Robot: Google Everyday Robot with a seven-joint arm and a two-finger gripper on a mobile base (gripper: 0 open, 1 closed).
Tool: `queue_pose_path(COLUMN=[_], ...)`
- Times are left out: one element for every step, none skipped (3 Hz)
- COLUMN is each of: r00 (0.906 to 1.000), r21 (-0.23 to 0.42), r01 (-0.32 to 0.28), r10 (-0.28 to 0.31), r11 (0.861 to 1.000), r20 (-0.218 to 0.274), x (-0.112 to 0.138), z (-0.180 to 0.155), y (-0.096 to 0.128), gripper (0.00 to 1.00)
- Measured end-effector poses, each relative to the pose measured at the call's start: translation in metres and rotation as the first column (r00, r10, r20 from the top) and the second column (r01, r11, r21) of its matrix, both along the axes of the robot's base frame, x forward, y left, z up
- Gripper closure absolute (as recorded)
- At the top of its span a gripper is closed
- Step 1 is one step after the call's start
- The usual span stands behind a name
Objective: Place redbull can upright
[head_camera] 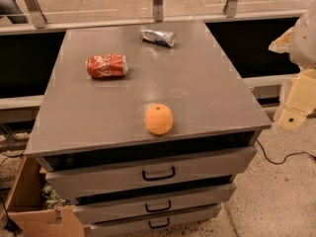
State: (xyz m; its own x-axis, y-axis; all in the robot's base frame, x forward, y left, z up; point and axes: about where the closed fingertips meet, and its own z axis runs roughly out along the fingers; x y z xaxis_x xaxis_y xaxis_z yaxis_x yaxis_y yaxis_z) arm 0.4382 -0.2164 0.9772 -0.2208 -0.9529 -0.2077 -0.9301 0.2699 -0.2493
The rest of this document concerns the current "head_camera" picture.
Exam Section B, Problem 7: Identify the metal railing frame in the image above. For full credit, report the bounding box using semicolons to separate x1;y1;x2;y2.
0;0;316;35

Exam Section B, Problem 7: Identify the orange fruit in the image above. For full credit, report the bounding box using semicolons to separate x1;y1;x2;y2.
144;104;174;135

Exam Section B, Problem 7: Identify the bottom grey drawer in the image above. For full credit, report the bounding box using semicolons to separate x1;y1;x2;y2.
91;204;221;237

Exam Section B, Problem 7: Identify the crushed silver redbull can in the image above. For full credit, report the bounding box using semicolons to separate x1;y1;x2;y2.
139;27;176;47

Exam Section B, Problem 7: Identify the grey drawer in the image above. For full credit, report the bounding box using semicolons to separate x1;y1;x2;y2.
46;146;257;198
91;204;221;237
73;183;236;224

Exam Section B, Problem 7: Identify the top grey drawer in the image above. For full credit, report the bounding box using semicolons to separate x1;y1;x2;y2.
46;146;257;198

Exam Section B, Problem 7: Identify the crushed red cola can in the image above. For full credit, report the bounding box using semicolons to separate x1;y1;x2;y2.
86;53;128;78

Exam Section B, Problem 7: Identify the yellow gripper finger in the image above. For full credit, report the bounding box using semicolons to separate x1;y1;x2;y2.
277;69;316;131

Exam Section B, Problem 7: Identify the middle grey drawer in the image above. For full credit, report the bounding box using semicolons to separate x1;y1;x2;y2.
73;183;236;224

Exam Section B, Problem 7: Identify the cardboard box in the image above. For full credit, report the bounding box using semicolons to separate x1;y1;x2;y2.
6;157;85;237

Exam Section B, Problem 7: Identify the grey drawer cabinet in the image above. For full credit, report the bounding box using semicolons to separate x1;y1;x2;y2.
24;20;273;237

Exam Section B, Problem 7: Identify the black floor cable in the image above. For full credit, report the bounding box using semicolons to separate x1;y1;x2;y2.
256;139;316;166

